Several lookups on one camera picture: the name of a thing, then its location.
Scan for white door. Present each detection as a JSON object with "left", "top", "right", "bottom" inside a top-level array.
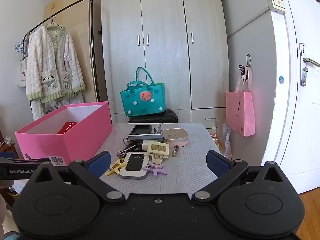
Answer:
[{"left": 260, "top": 0, "right": 320, "bottom": 195}]

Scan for beige rounded case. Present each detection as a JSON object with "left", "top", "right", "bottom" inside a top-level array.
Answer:
[{"left": 162, "top": 128, "right": 188, "bottom": 148}]

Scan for silver door handle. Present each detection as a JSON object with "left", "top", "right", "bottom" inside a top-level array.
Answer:
[{"left": 299, "top": 43, "right": 320, "bottom": 87}]

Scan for cream hair claw clip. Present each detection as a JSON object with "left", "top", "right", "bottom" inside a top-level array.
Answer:
[{"left": 147, "top": 141, "right": 169, "bottom": 164}]

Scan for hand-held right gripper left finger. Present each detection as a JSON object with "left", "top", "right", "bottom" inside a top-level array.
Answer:
[{"left": 27, "top": 151, "right": 125, "bottom": 205}]

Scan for yellow hair clip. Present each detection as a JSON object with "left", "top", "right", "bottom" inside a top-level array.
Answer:
[{"left": 105, "top": 158, "right": 126, "bottom": 176}]

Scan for pink cardboard box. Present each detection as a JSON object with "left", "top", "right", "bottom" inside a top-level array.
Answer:
[{"left": 15, "top": 102, "right": 112, "bottom": 166}]

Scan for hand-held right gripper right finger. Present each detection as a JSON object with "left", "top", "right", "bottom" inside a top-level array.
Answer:
[{"left": 192, "top": 150, "right": 290, "bottom": 204}]

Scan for black suitcase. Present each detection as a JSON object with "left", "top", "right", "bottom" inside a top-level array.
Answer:
[{"left": 128, "top": 109, "right": 178, "bottom": 124}]

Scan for black clothes rack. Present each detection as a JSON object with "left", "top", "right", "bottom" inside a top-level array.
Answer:
[{"left": 22, "top": 0, "right": 100, "bottom": 103}]

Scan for purple star hair clip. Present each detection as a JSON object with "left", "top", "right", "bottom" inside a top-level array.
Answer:
[{"left": 143, "top": 162, "right": 164, "bottom": 177}]

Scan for clear plastic bag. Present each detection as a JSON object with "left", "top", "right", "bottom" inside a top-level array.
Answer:
[{"left": 222, "top": 120, "right": 233, "bottom": 159}]

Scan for red flat printed box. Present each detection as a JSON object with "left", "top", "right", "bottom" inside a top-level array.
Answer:
[{"left": 56, "top": 122, "right": 78, "bottom": 135}]

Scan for black battery charger cradle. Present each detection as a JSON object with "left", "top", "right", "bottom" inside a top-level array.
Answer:
[{"left": 130, "top": 124, "right": 152, "bottom": 136}]

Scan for pink paper shopping bag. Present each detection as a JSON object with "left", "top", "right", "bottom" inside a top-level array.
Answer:
[{"left": 226, "top": 66, "right": 255, "bottom": 137}]

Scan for teal felt handbag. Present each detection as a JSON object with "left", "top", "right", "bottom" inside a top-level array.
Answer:
[{"left": 120, "top": 67, "right": 166, "bottom": 117}]

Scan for wire clothes hangers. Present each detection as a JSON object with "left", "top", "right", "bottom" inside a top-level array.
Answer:
[{"left": 14, "top": 41, "right": 28, "bottom": 55}]

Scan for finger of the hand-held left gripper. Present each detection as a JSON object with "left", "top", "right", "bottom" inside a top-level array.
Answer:
[{"left": 0, "top": 152, "right": 52, "bottom": 165}]

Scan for wooden shelf unit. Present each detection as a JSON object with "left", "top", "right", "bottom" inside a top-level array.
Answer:
[{"left": 0, "top": 135, "right": 17, "bottom": 153}]

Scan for grey wood three-door wardrobe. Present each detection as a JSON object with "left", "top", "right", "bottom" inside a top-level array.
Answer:
[{"left": 99, "top": 0, "right": 229, "bottom": 130}]

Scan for beige light switch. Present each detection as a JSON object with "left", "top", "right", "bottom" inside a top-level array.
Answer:
[{"left": 266, "top": 0, "right": 287, "bottom": 12}]

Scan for white tote bag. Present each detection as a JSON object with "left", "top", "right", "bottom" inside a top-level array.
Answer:
[{"left": 17, "top": 59, "right": 28, "bottom": 88}]

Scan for black hair ties on hook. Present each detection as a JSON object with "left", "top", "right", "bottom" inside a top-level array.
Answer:
[{"left": 239, "top": 54, "right": 251, "bottom": 80}]

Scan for dark bunch of keys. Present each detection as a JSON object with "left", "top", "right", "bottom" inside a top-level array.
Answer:
[{"left": 117, "top": 137, "right": 144, "bottom": 155}]

